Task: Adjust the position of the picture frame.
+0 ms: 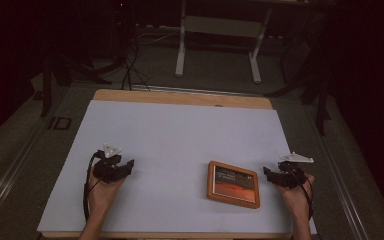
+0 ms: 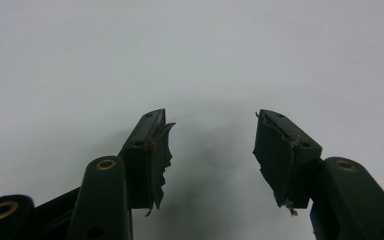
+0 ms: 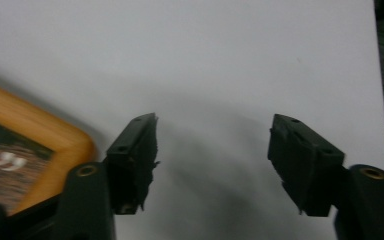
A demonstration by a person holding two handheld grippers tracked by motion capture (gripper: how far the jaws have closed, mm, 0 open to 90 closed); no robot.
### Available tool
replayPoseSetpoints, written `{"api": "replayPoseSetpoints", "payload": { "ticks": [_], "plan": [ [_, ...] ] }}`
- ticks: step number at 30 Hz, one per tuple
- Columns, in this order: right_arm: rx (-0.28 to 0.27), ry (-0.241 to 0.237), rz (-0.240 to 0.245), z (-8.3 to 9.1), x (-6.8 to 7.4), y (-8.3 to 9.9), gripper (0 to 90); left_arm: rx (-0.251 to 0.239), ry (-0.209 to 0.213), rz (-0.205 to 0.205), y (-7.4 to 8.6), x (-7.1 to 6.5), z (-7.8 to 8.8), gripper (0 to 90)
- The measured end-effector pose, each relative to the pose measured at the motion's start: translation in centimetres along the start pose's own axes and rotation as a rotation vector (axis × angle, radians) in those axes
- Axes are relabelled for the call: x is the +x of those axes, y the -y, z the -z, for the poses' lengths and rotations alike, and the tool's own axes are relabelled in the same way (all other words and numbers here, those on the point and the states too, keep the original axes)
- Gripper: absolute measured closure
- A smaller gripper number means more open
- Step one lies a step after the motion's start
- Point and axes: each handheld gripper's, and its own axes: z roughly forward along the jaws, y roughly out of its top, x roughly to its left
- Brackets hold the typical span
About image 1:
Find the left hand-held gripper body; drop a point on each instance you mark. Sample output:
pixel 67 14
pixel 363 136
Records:
pixel 108 170

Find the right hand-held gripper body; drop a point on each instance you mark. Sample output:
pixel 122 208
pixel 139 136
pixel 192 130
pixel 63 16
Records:
pixel 291 175

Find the wooden picture frame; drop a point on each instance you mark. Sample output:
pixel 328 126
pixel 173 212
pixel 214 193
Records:
pixel 233 185

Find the person's left hand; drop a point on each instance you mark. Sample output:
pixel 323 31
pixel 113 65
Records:
pixel 105 195

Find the person's right hand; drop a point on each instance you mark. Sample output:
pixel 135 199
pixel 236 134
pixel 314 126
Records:
pixel 295 200

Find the white table mat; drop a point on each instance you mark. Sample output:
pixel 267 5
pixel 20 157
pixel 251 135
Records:
pixel 180 143

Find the black floor socket plate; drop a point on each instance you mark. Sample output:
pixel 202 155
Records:
pixel 60 123

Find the black metal stand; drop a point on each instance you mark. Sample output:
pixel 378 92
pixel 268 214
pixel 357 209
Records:
pixel 321 100
pixel 46 86

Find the wooden table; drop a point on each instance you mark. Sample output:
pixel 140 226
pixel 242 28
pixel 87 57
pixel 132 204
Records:
pixel 180 98

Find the metal floor strip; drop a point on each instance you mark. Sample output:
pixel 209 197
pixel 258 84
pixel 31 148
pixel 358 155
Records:
pixel 196 90

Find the white power strip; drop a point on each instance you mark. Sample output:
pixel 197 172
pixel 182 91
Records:
pixel 160 28

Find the metal floor rail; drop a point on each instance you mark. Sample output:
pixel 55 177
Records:
pixel 10 173
pixel 338 180

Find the white metal desk frame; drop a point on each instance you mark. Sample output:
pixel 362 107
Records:
pixel 220 26

